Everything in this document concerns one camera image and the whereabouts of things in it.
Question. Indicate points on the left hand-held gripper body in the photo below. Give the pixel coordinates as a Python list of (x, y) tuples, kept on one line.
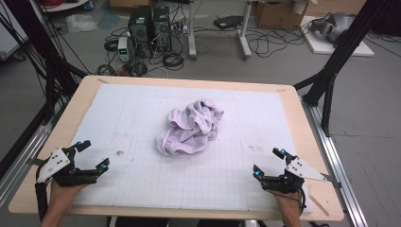
[(55, 162)]

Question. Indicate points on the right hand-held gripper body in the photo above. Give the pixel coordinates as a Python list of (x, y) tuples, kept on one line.
[(294, 170)]

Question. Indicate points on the lilac towel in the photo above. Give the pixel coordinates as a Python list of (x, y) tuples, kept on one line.
[(189, 129)]

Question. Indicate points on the person's right hand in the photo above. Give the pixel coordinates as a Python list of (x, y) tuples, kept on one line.
[(290, 203)]

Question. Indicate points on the person's left hand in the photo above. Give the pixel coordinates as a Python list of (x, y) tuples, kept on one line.
[(63, 197)]

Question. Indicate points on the black tape strip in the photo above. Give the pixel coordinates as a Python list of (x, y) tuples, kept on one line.
[(332, 179), (31, 162)]

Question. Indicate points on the white grid mat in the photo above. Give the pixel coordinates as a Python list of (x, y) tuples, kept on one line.
[(142, 119)]

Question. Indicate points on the white power supply box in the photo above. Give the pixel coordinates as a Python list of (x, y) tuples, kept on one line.
[(123, 48)]

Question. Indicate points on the white floor board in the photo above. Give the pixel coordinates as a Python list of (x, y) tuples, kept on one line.
[(321, 47)]

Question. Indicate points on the clear plastic bag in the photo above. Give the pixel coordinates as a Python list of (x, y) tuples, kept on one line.
[(80, 23)]

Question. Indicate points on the white desk leg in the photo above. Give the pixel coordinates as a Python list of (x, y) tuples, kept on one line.
[(244, 34), (191, 31)]

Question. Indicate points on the large black computer tower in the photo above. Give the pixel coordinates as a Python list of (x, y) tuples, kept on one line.
[(140, 30)]

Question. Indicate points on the white cabinet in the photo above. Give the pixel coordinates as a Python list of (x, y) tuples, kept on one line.
[(9, 38)]

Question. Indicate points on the brown cardboard box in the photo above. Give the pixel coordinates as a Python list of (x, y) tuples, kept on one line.
[(277, 15)]

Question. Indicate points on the white round table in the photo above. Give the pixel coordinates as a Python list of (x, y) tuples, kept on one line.
[(63, 5)]

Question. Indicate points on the slim black computer tower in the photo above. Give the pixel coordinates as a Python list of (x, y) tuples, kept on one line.
[(162, 28)]

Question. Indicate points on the black flat device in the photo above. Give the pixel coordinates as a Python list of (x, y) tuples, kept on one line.
[(228, 22)]

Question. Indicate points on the aluminium rail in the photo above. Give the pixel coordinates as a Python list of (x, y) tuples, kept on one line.
[(334, 157), (19, 170)]

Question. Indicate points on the black frame stand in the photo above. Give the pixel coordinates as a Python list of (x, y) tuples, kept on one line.
[(41, 47), (343, 47)]

